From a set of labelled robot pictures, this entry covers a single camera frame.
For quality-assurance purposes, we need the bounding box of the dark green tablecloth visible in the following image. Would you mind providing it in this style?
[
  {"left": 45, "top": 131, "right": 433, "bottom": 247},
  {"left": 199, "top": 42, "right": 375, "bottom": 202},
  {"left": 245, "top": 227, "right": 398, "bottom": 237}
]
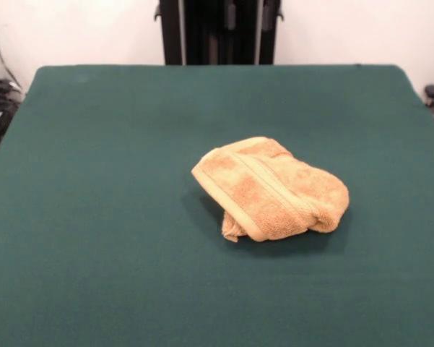
[{"left": 0, "top": 64, "right": 434, "bottom": 347}]

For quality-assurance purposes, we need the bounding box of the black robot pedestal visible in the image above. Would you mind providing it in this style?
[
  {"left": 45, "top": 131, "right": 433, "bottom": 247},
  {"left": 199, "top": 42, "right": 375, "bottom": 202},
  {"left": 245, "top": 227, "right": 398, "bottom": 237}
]
[{"left": 153, "top": 0, "right": 285, "bottom": 66}]

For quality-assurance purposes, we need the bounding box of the orange terry towel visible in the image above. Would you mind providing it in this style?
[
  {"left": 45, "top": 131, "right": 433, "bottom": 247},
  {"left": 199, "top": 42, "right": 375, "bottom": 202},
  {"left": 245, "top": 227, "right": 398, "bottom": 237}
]
[{"left": 191, "top": 136, "right": 350, "bottom": 243}]

